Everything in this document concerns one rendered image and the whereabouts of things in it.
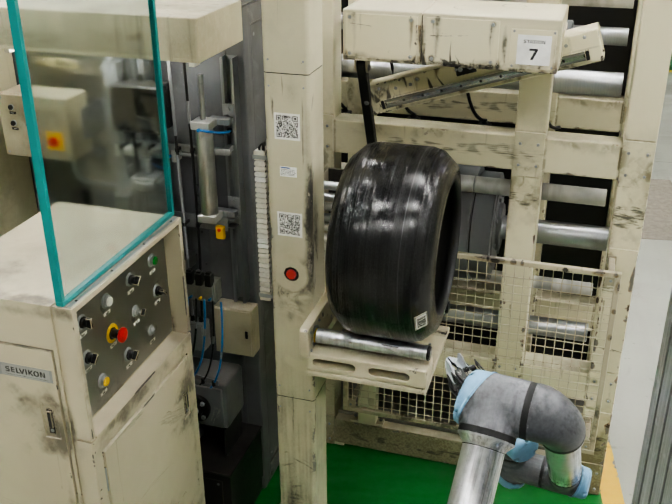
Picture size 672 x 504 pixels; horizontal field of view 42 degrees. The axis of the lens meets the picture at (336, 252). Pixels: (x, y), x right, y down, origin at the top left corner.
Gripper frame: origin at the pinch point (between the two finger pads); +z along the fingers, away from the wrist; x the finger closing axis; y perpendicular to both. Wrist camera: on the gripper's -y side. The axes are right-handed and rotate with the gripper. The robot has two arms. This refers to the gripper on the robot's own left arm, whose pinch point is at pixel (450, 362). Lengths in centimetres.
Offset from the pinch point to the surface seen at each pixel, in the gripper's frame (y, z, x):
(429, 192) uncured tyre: 34.3, 24.1, -14.9
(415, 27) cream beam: 59, 61, -37
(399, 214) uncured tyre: 33.7, 22.5, -5.0
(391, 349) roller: -8.7, 22.1, 8.5
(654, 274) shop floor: -191, 147, -178
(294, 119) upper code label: 53, 56, 5
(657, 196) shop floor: -231, 235, -253
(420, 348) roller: -9.2, 17.7, 1.5
